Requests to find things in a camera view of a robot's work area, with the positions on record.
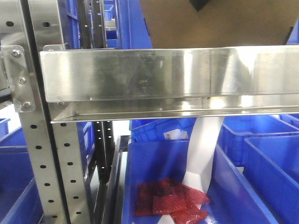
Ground tall brown cardboard box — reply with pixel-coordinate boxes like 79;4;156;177
140;0;299;49

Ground stainless steel shelf beam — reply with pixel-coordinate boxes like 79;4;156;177
40;45;299;123

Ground blue bins upper shelf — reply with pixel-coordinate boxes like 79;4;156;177
66;0;152;49

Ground blue bin centre rear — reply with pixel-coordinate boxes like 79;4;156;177
129;118;196;142

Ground white paper strip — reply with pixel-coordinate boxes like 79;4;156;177
154;116;225;224

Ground blue bin right rear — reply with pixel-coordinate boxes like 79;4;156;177
217;115;299;167

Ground red bubble wrap bags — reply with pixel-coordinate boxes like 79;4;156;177
135;178;210;224

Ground large blue plastic bin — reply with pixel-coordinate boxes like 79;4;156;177
121;140;277;224

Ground blue bin right near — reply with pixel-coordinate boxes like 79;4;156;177
243;136;299;224

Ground blue bin lower left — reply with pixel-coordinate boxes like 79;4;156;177
0;119;43;224

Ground black perforated rack post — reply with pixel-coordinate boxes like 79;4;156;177
93;121;115;183

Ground perforated steel shelf post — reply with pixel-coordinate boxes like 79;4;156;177
0;0;94;224

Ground steel corner bracket plate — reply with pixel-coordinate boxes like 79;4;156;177
0;45;36;113

